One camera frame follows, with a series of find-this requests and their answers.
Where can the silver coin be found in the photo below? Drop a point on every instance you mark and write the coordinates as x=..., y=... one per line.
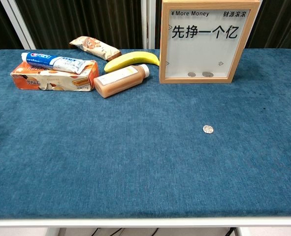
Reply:
x=208, y=129

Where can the blue table cloth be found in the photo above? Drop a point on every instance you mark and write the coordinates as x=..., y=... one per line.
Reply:
x=135, y=159

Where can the white partition frame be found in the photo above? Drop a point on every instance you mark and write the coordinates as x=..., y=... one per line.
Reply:
x=147, y=22
x=18, y=22

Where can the orange snack box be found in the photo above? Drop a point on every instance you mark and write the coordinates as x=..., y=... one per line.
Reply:
x=61, y=82

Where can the brown drink bottle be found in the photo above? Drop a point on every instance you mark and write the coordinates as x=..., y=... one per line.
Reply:
x=120, y=79

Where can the yellow banana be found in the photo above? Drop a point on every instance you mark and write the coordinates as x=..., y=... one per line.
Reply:
x=133, y=59

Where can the white blue toothpaste tube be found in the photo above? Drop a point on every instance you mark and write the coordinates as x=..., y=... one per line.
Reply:
x=54, y=61

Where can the wooden coin box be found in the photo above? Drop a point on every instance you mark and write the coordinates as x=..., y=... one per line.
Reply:
x=202, y=49

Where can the beige snack bar wrapper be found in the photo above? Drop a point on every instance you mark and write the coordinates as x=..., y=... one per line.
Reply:
x=96, y=48

